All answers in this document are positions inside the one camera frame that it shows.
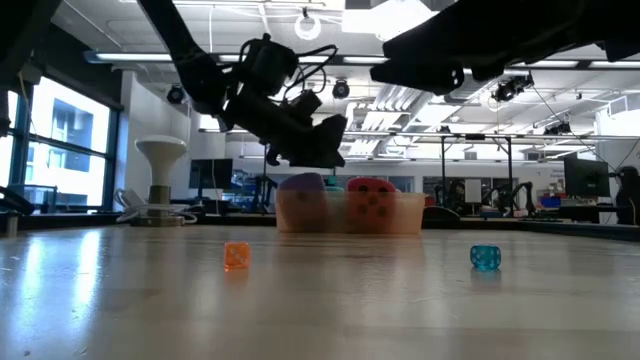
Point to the black ceiling camera rig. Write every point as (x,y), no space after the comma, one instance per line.
(510,89)

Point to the large window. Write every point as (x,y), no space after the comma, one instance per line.
(65,150)

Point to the round black ceiling camera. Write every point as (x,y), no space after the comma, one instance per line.
(176,94)
(341,89)

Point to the large purple foam die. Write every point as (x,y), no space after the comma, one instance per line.
(302,182)

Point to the orange translucent plastic bin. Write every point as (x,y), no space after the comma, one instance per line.
(410,215)

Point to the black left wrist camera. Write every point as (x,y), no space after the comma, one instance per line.
(267,65)

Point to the white board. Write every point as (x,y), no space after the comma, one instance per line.
(473,190)

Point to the small teal translucent die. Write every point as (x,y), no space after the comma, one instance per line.
(485,257)

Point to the background black robot arm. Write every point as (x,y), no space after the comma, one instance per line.
(520,192)
(262,192)

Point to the black aluminium table frame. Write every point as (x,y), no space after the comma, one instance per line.
(575,227)

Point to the black computer monitor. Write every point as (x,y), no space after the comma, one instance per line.
(210,174)
(586,177)

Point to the person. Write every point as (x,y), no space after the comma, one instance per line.
(629,195)

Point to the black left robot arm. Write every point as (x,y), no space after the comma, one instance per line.
(185,55)

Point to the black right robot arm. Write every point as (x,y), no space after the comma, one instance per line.
(575,25)

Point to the long ceiling light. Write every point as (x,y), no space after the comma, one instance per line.
(135,56)
(615,64)
(227,58)
(545,63)

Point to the white mushroom table lamp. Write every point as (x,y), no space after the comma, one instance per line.
(161,150)

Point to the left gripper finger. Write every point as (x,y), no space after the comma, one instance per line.
(334,142)
(310,159)

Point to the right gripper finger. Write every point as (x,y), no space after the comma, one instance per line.
(430,47)
(420,80)

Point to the small orange translucent die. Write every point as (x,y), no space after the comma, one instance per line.
(237,256)

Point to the large red foam die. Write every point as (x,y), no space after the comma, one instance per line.
(372,184)

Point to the black background station frame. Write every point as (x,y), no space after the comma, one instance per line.
(443,170)

